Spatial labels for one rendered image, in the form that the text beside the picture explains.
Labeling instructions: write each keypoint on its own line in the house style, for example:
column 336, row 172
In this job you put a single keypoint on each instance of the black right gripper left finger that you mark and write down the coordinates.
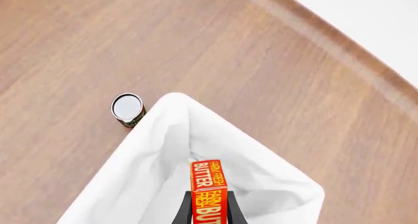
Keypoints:
column 183, row 211

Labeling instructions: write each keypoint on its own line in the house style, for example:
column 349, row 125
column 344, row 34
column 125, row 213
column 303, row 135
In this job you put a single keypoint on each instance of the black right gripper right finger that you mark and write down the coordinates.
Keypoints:
column 235, row 210

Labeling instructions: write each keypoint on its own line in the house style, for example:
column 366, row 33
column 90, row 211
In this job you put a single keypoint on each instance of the red butter box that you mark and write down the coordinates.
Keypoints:
column 209, row 197

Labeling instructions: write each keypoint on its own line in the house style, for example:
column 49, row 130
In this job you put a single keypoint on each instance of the white basket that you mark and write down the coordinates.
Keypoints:
column 147, row 165

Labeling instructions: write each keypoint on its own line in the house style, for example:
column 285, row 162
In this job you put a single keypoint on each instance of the dark printed tin can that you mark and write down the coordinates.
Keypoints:
column 127, row 109

